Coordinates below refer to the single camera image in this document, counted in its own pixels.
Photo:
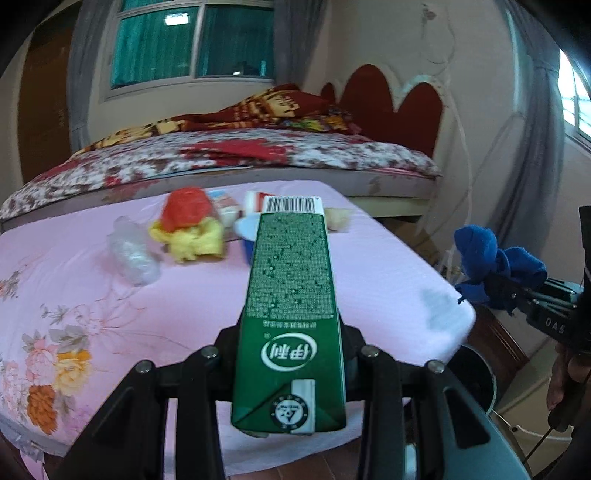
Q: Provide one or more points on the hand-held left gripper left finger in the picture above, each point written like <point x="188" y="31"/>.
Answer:
<point x="217" y="364"/>

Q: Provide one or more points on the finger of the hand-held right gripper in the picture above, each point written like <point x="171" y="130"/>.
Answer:
<point x="517" y="284"/>
<point x="512" y="302"/>

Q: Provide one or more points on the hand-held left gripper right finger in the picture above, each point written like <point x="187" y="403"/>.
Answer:
<point x="364" y="364"/>

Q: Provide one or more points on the blue cloth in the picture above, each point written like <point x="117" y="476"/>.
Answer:
<point x="480" y="258"/>

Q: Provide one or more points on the black trash bin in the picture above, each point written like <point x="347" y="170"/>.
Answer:
<point x="475" y="383"/>

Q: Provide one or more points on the green milk carton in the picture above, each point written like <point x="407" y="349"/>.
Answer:
<point x="291" y="295"/>

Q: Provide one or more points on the person's right hand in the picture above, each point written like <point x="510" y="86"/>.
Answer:
<point x="561" y="369"/>

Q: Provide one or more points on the pink floral tablecloth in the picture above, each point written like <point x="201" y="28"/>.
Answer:
<point x="115" y="304"/>

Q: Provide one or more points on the yellow plastic bag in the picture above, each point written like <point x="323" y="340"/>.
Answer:
<point x="194" y="242"/>

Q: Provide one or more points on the blue plastic bowl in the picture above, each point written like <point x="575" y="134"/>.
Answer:
<point x="244" y="230"/>

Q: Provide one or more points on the crumpled clear plastic bottle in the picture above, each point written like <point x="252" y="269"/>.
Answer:
<point x="131" y="249"/>

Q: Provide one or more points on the grey curtain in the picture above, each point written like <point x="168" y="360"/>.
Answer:
<point x="287" y="41"/>
<point x="538" y="138"/>
<point x="90" y="69"/>

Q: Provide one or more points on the crumpled tissue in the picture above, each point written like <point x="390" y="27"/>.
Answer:
<point x="339" y="219"/>

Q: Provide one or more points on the white pink snack packet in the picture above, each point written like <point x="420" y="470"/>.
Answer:
<point x="226" y="205"/>

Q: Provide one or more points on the bright side window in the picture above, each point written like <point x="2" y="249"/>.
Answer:
<point x="577" y="106"/>

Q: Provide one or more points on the bed with floral sheet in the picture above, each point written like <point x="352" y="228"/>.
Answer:
<point x="277" y="154"/>

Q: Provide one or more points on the red white headboard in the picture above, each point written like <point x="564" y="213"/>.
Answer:
<point x="378" y="99"/>

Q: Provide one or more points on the red patterned blanket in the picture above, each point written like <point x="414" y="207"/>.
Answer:
<point x="258" y="108"/>

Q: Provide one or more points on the wooden door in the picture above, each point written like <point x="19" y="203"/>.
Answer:
<point x="44" y="106"/>

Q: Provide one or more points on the window with green curtain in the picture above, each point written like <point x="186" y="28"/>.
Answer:
<point x="157" y="46"/>

